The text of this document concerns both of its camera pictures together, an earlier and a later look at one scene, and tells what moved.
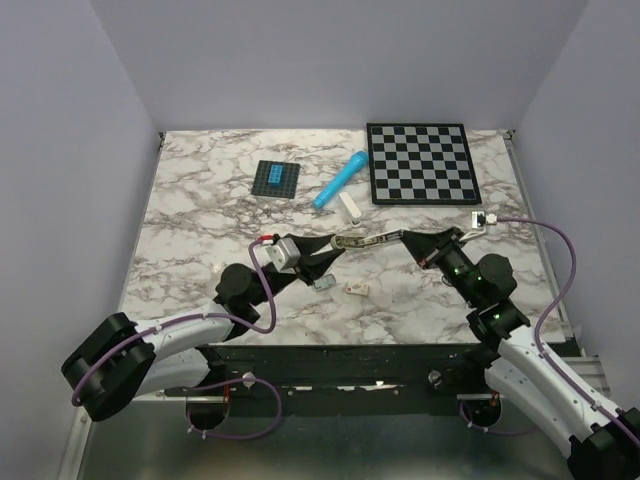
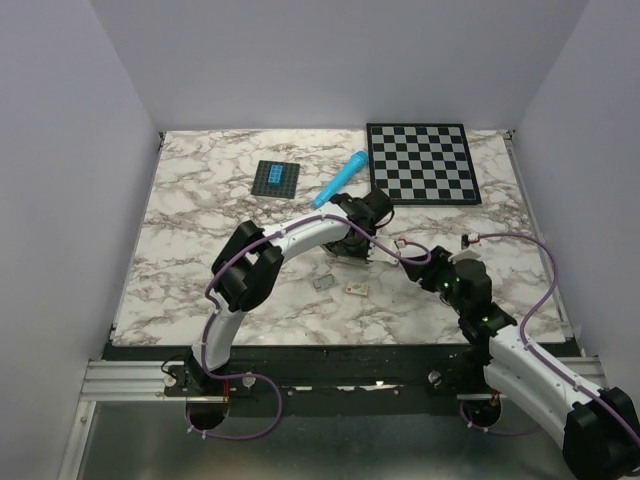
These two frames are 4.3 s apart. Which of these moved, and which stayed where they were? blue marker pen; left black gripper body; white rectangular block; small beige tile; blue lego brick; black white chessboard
Moved: white rectangular block; left black gripper body
Stayed: blue lego brick; black white chessboard; blue marker pen; small beige tile
